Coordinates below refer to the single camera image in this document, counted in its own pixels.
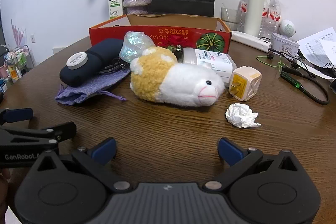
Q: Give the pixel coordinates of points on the red cardboard box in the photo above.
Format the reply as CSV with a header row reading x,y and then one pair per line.
x,y
118,35

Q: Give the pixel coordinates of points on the cluttered storage rack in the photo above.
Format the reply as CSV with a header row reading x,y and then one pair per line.
x,y
15,64

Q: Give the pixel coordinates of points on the white power strip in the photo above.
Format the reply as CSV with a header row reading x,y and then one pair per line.
x,y
249,40

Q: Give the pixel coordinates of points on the black neckband earphones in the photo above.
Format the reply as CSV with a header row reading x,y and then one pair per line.
x,y
294,82

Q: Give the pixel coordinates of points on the white plastic jar with label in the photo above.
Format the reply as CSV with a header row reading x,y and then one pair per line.
x,y
210,58

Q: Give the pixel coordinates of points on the yellow pudding cup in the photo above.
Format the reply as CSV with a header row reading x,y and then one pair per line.
x,y
246,82

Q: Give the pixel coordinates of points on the clear drinking glass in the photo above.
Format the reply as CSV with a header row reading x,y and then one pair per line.
x,y
231,18

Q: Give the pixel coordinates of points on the brown wooden desk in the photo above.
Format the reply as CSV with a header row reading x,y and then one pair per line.
x,y
162,129

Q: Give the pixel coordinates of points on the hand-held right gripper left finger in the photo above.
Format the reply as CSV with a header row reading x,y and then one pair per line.
x,y
106,149

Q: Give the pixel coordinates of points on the white printed tin box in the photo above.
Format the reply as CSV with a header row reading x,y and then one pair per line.
x,y
284,44

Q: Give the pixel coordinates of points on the crumpled white tissue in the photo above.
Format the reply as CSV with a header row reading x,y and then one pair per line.
x,y
241,115

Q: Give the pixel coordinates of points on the white green milk carton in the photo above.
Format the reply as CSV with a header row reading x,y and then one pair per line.
x,y
115,1

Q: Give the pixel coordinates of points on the white round disc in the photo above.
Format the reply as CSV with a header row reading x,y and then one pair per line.
x,y
77,59

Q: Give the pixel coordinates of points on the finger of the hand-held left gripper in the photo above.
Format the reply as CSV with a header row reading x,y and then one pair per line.
x,y
17,115
52,132

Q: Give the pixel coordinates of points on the dark blue zip case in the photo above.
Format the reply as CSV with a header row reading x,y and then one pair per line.
x,y
105,50

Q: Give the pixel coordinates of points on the stack of printed papers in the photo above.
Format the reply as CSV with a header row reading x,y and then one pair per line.
x,y
320,48

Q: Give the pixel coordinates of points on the white wall socket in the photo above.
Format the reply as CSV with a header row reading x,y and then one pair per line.
x,y
33,38

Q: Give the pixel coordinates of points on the white thermos bottle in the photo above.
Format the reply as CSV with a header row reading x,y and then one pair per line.
x,y
253,11

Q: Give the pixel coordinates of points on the iridescent plastic bag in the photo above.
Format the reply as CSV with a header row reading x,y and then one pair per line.
x,y
134,45

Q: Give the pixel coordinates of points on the red artificial rose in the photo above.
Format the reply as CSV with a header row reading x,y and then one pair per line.
x,y
172,41

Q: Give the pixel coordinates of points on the clear water bottle red label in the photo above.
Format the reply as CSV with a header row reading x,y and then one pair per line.
x,y
242,3
273,14

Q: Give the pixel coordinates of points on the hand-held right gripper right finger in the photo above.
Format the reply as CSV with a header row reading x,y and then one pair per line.
x,y
231,151

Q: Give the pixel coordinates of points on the white round speaker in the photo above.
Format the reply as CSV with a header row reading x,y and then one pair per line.
x,y
287,27

